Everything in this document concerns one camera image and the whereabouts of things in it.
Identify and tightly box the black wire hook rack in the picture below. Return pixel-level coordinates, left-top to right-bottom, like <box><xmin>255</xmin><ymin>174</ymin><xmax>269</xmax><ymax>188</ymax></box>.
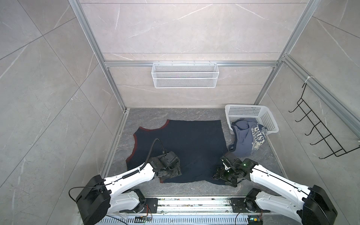
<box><xmin>288</xmin><ymin>83</ymin><xmax>360</xmax><ymax>159</ymax></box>

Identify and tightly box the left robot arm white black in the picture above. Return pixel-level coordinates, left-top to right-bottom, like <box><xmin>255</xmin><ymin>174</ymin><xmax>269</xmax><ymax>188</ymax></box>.
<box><xmin>74</xmin><ymin>152</ymin><xmax>182</xmax><ymax>225</ymax></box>

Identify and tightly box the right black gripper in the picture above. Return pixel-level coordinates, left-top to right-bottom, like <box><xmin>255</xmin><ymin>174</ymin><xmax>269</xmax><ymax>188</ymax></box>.
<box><xmin>211</xmin><ymin>166</ymin><xmax>238</xmax><ymax>187</ymax></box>

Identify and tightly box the left black corrugated cable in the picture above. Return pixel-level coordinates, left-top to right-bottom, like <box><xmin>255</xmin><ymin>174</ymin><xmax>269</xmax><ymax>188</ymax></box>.
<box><xmin>139</xmin><ymin>138</ymin><xmax>167</xmax><ymax>171</ymax></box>

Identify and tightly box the white plastic laundry basket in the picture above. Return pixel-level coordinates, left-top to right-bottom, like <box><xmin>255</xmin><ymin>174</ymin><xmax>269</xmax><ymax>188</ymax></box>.
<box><xmin>225</xmin><ymin>104</ymin><xmax>279</xmax><ymax>135</ymax></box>

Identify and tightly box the grey-blue printed tank top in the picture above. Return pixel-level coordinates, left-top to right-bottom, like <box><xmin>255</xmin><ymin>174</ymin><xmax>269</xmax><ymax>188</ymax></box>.
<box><xmin>228</xmin><ymin>118</ymin><xmax>267</xmax><ymax>158</ymax></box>

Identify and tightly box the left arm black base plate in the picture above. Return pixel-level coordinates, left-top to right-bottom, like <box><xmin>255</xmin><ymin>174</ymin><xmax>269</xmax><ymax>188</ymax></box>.
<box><xmin>138</xmin><ymin>198</ymin><xmax>158</xmax><ymax>214</ymax></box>

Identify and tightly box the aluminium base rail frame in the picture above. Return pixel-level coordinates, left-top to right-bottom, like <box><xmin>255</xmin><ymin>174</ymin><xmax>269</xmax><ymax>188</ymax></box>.
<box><xmin>95</xmin><ymin>196</ymin><xmax>318</xmax><ymax>225</ymax></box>

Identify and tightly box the white wire mesh wall basket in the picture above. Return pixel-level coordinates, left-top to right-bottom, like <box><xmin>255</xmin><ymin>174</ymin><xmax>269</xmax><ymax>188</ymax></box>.
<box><xmin>151</xmin><ymin>62</ymin><xmax>219</xmax><ymax>89</ymax></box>

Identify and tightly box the navy tank top red trim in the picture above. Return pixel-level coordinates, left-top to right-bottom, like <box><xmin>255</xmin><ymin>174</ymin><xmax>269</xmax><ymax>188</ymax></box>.
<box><xmin>126</xmin><ymin>120</ymin><xmax>227</xmax><ymax>185</ymax></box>

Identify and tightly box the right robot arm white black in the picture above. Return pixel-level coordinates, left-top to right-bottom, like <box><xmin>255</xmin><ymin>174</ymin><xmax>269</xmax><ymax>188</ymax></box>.
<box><xmin>213</xmin><ymin>152</ymin><xmax>338</xmax><ymax>225</ymax></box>

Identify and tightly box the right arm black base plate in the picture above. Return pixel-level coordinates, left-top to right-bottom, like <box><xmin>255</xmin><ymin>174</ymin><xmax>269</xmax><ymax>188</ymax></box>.
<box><xmin>229</xmin><ymin>197</ymin><xmax>270</xmax><ymax>213</ymax></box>

